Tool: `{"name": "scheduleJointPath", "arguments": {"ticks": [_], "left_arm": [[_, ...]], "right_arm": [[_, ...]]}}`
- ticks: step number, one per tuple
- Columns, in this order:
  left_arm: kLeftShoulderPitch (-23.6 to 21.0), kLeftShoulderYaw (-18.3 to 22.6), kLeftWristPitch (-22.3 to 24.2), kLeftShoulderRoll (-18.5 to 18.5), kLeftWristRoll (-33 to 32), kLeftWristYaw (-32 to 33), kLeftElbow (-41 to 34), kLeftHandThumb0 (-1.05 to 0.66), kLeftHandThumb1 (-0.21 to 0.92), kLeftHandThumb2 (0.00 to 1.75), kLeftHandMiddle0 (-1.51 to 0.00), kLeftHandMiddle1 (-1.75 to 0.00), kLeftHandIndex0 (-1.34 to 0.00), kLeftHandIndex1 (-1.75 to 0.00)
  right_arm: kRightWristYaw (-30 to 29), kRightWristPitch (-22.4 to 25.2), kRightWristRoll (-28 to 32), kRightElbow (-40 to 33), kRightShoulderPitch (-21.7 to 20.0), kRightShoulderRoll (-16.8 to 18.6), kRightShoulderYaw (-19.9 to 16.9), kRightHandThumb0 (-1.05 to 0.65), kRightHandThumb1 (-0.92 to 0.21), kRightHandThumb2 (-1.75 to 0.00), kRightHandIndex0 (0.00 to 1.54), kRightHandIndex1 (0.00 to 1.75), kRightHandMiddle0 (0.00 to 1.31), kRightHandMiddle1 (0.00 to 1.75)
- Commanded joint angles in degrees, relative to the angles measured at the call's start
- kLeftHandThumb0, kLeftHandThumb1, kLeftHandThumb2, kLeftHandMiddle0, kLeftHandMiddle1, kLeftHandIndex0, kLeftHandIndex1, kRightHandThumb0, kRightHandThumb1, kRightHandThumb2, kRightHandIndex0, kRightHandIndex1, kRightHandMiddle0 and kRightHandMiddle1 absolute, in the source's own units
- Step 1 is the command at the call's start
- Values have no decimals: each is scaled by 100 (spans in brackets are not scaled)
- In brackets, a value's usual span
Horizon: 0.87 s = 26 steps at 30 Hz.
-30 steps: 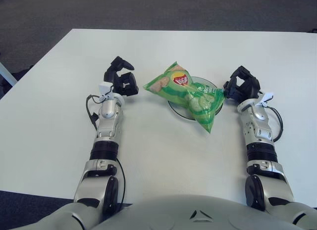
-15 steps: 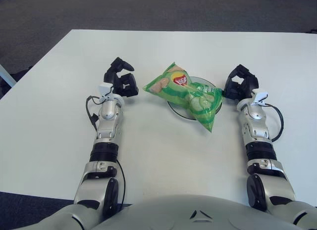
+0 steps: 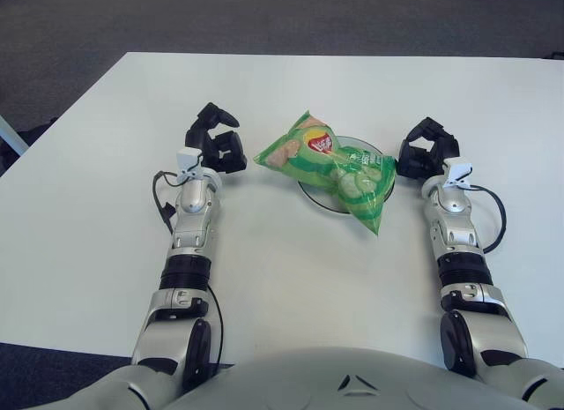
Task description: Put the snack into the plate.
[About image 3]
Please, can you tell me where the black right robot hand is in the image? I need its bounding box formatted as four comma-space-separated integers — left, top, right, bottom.
396, 116, 462, 180

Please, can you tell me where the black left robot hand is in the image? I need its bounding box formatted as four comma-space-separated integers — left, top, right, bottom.
183, 101, 249, 175

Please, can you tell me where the green potato chips bag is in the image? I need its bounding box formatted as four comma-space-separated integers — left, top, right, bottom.
253, 109, 397, 236

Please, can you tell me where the white plate with black rim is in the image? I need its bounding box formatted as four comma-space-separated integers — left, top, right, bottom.
297, 136, 397, 216

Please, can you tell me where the white neighbouring table leg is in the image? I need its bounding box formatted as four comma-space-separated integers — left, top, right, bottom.
0, 116, 30, 158

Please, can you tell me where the grey robot torso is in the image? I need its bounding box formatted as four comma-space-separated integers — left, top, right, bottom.
56, 346, 564, 410

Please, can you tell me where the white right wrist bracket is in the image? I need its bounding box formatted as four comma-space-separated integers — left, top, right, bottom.
442, 157, 477, 190

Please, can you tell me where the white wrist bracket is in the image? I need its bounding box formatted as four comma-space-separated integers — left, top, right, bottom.
175, 147, 219, 186
442, 157, 477, 190

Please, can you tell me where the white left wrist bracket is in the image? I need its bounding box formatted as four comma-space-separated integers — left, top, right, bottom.
175, 147, 219, 186

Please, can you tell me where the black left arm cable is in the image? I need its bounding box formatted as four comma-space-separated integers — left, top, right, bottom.
152, 169, 226, 374

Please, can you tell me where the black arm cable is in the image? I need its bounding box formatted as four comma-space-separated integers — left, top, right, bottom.
466, 184, 506, 255
152, 169, 226, 374

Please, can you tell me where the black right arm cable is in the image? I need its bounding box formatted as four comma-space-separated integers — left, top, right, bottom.
466, 184, 506, 255

